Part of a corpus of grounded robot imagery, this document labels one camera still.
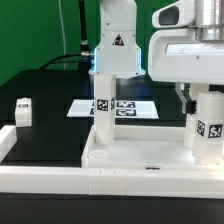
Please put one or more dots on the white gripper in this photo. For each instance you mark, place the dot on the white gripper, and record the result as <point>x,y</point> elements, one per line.
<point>175,55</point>

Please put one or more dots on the white desk top panel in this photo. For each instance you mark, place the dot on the white desk top panel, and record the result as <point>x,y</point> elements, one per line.
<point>143,148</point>

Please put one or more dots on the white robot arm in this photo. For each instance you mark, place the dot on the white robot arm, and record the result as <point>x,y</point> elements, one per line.
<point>117,52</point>

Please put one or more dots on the fiducial marker sheet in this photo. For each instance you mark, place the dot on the fiducial marker sheet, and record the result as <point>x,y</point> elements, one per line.
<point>123,109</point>

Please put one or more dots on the white U-shaped obstacle fence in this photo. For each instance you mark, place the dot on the white U-shaped obstacle fence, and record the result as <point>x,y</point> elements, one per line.
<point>104,181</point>

